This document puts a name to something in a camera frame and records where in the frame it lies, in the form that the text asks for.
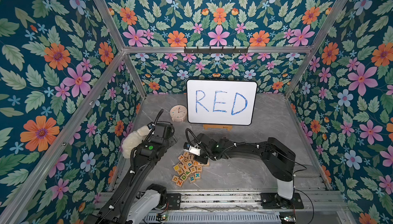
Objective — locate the wooden block brown Q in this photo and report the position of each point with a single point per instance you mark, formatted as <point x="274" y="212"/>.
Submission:
<point x="175" y="179"/>

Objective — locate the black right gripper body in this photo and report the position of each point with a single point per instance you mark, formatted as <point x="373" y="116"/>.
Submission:
<point x="202" y="155"/>

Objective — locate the pink round alarm clock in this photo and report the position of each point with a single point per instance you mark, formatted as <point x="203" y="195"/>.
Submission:
<point x="178" y="113"/>

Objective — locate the white whiteboard black frame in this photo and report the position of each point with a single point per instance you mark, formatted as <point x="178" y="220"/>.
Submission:
<point x="220" y="102"/>

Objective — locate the aluminium frame post left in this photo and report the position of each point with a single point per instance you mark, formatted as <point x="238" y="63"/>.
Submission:
<point x="119" y="43"/>

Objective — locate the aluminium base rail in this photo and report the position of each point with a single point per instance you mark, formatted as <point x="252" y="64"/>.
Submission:
<point x="251" y="200"/>

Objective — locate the wooden whiteboard stand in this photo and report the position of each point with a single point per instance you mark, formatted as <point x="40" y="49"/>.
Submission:
<point x="215" y="126"/>

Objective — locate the wooden block red Z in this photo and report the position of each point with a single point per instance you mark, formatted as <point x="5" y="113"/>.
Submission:
<point x="179" y="183"/>

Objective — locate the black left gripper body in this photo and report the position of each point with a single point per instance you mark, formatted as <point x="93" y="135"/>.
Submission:
<point x="171" y="140"/>

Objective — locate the aluminium frame post right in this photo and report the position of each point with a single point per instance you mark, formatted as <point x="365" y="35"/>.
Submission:
<point x="321" y="35"/>

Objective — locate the wooden block blue K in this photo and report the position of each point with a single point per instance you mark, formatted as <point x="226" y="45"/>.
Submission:
<point x="197" y="175"/>

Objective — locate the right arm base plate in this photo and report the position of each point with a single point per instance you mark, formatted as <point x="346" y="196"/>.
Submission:
<point x="274" y="201"/>

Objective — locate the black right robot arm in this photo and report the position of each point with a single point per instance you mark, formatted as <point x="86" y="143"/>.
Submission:
<point x="277" y="157"/>

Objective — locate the white vented cable duct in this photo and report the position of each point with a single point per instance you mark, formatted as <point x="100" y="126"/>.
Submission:
<point x="212" y="218"/>

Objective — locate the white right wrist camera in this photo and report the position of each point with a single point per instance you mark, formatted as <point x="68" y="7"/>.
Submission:
<point x="195" y="150"/>

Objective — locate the aluminium frame post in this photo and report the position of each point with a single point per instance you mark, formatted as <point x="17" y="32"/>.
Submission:
<point x="119" y="43"/>
<point x="321" y="35"/>

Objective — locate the white plush bunny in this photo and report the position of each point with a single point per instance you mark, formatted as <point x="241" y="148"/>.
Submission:
<point x="133" y="140"/>

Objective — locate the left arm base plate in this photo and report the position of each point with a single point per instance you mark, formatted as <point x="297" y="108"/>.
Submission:
<point x="174" y="201"/>

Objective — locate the black hook rail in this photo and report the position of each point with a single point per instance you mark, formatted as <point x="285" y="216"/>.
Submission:
<point x="216" y="50"/>

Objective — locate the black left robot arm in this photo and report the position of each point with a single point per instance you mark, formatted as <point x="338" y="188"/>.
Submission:
<point x="144" y="148"/>

